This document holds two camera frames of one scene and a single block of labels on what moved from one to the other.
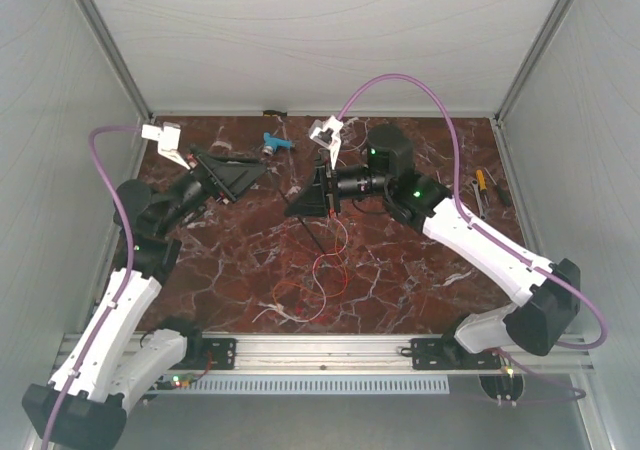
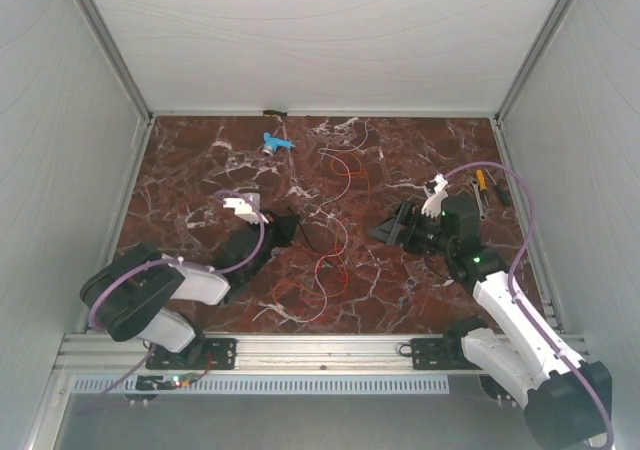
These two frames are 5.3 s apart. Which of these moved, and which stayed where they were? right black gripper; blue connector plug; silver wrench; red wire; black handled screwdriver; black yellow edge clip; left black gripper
Moved: red wire; left black gripper; right black gripper
Stayed: blue connector plug; black handled screwdriver; silver wrench; black yellow edge clip
